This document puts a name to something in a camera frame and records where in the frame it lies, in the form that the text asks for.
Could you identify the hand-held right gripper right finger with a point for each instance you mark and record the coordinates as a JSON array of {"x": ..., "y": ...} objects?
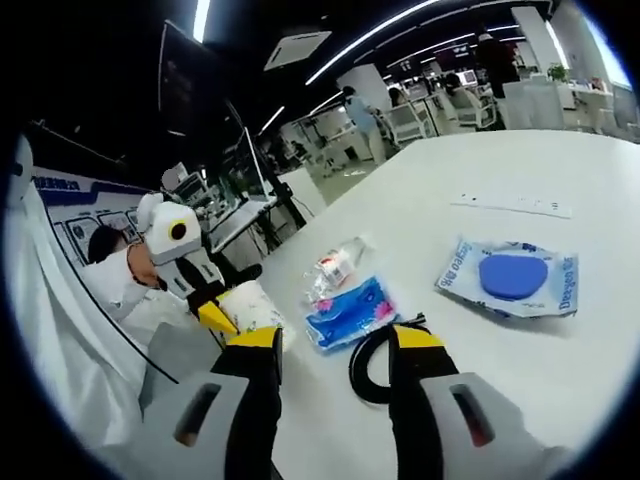
[{"x": 420, "y": 400}]

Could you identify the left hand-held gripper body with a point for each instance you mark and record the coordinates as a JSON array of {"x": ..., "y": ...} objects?
[{"x": 167, "y": 235}]

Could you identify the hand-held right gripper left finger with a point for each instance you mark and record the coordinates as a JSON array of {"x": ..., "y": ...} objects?
[{"x": 250, "y": 400}]

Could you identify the white paper cup green print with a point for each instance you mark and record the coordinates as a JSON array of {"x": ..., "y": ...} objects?
[{"x": 255, "y": 306}]

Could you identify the blue floral packet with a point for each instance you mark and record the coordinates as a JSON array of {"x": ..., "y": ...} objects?
[{"x": 345, "y": 315}]

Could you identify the clear plastic item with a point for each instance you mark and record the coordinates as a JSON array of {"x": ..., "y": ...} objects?
[{"x": 335, "y": 267}]

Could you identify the white packet blue oval pad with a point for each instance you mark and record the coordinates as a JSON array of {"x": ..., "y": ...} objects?
[{"x": 510, "y": 277}]

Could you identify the person's left hand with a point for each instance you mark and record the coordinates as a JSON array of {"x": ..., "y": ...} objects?
[{"x": 142, "y": 270}]

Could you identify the grey mesh chair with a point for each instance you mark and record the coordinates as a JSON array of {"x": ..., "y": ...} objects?
[{"x": 175, "y": 350}]

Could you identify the white tilted worktable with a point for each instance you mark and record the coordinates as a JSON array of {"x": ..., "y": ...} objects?
[{"x": 240, "y": 222}]

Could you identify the black tripod stand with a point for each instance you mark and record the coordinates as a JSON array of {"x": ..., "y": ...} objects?
[{"x": 285, "y": 197}]

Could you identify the person in white coat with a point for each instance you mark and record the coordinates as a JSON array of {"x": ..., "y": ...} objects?
[{"x": 60, "y": 325}]

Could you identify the large black screen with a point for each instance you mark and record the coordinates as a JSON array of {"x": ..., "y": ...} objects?
[{"x": 185, "y": 85}]

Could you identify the white office chair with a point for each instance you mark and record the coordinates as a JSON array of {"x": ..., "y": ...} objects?
[
  {"x": 472, "y": 112},
  {"x": 410, "y": 122}
]

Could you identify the white low cabinet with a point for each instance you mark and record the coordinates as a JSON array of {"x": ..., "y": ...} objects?
[{"x": 530, "y": 105}]

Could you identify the green potted plant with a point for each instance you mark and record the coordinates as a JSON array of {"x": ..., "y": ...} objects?
[{"x": 557, "y": 72}]

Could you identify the blue white wall poster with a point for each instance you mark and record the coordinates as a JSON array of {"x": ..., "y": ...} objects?
[{"x": 85, "y": 225}]

